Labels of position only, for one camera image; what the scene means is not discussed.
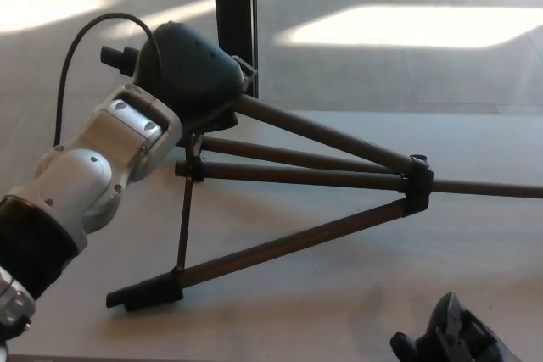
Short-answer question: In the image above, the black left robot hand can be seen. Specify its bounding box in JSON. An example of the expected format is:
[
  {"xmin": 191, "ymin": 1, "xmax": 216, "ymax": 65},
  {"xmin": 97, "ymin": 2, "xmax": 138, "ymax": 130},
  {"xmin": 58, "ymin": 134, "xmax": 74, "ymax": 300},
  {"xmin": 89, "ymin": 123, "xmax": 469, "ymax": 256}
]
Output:
[{"xmin": 133, "ymin": 20, "xmax": 247, "ymax": 132}]

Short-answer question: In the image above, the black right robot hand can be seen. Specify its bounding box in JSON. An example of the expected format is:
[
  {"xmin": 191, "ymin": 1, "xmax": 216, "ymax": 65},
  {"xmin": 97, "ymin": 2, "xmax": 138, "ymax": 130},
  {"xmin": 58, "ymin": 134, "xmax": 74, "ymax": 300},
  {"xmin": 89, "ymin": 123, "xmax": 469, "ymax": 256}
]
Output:
[{"xmin": 389, "ymin": 292, "xmax": 521, "ymax": 362}]

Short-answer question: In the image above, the brown and black tripod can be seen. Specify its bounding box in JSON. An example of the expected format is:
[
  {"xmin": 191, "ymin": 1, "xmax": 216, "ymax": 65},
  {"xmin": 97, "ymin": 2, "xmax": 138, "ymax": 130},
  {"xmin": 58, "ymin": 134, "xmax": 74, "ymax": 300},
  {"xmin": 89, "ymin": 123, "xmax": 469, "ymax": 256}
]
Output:
[{"xmin": 100, "ymin": 45, "xmax": 543, "ymax": 312}]

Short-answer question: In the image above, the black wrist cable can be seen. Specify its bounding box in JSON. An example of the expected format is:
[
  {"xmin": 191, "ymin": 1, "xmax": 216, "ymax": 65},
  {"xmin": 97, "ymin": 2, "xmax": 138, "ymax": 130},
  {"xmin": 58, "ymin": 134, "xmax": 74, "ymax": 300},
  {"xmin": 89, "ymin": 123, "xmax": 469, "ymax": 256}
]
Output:
[{"xmin": 53, "ymin": 12, "xmax": 165, "ymax": 147}]

